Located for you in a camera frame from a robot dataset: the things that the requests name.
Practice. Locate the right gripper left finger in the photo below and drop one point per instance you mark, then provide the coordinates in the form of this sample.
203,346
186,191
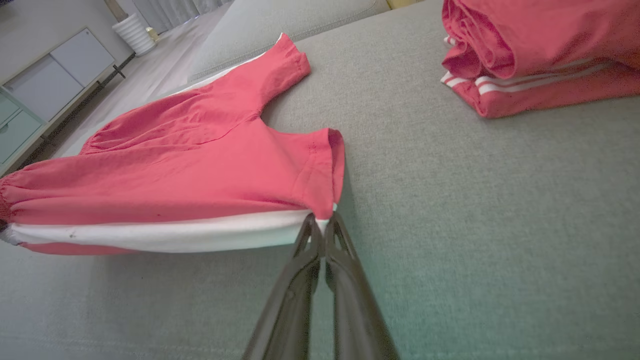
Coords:
290,310

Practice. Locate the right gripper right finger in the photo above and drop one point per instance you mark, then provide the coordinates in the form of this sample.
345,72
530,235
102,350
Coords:
355,310

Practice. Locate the red shorts with white band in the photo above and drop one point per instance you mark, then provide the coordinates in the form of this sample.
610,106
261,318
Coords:
200,165

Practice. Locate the red shirt with white stripes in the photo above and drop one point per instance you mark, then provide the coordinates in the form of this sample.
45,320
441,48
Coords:
540,40

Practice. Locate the large grey sofa seat cushion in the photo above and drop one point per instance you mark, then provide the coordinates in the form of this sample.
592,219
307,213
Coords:
475,225

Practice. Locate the medium grey sofa seat cushion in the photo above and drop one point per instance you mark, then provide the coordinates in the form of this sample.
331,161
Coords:
280,20

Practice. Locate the small yellowish floor object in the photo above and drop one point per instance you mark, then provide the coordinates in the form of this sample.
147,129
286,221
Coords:
152,34

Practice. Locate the big yellow sofa backrest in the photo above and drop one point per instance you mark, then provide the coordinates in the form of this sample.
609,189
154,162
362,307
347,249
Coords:
402,3

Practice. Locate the white ribbed plant pot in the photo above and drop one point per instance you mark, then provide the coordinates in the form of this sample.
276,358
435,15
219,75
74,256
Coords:
134,34

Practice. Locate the grey pleated curtain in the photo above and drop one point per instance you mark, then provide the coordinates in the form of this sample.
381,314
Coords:
170,10

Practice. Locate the white low cabinet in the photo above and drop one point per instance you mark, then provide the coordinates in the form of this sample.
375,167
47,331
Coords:
50,85

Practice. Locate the brown plant trunk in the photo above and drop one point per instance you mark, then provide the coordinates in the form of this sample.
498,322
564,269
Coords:
116,7

